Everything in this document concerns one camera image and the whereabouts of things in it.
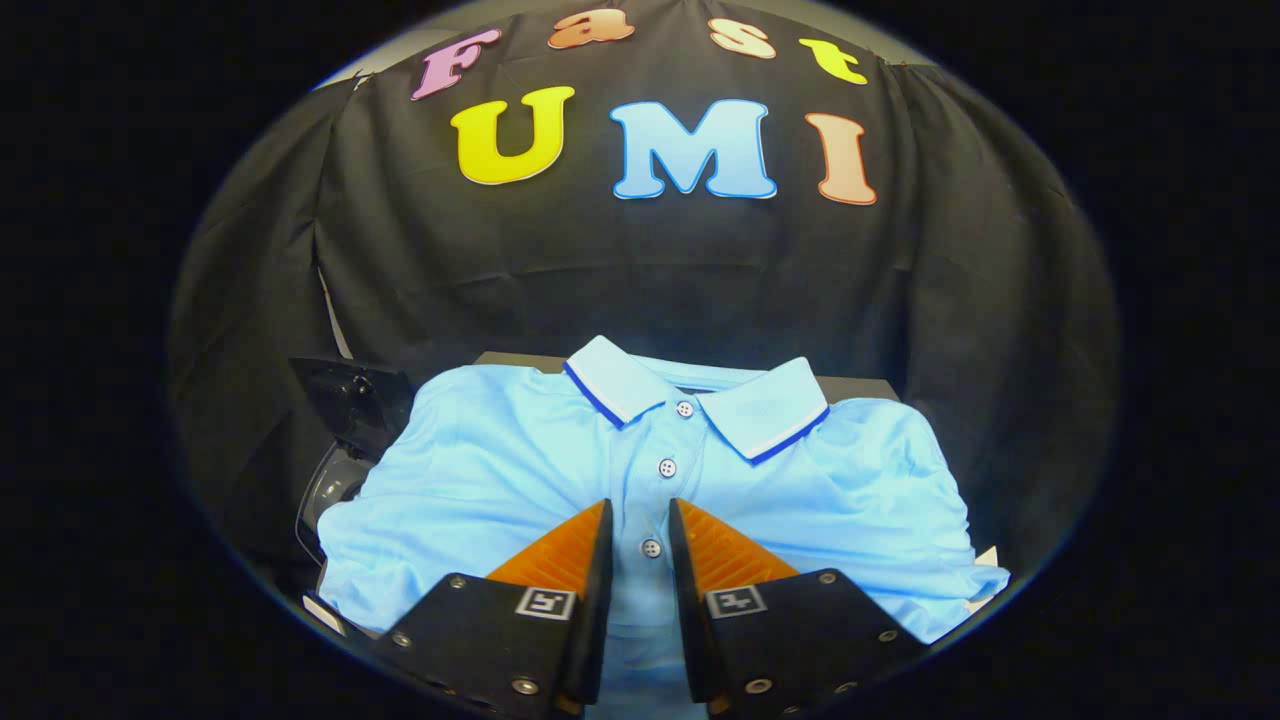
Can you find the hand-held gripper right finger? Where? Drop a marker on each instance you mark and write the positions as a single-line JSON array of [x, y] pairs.
[[690, 610]]

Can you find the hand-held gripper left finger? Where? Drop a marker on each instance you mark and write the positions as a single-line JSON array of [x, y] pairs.
[[590, 610]]

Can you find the light blue polo shirt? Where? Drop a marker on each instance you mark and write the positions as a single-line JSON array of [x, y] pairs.
[[500, 470]]

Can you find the dark glass washing machine lid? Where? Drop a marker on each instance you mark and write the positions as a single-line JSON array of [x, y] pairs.
[[350, 395]]

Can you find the beige cabinet with dark top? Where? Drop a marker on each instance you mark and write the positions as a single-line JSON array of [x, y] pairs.
[[850, 388]]

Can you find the black backdrop cloth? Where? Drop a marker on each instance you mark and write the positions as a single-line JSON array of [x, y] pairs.
[[600, 270]]

